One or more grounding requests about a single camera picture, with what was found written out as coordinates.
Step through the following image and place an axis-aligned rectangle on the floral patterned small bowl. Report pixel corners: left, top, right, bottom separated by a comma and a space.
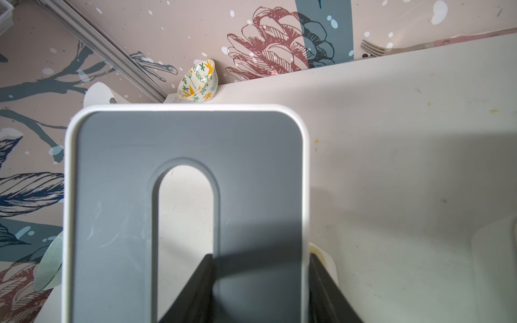
177, 59, 219, 103

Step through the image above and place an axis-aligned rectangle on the white tissue box base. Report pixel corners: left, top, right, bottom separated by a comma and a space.
34, 241, 340, 323
471, 216, 516, 322

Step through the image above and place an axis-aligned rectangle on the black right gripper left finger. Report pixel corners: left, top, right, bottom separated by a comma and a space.
159, 254, 214, 323

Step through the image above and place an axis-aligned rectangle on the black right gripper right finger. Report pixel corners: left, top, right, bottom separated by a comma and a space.
308, 253, 363, 323

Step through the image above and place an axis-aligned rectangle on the white wire wall shelf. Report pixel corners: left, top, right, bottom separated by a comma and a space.
0, 0, 14, 35

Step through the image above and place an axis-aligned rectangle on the metal fork pink handle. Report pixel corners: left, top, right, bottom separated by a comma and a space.
360, 28, 516, 57

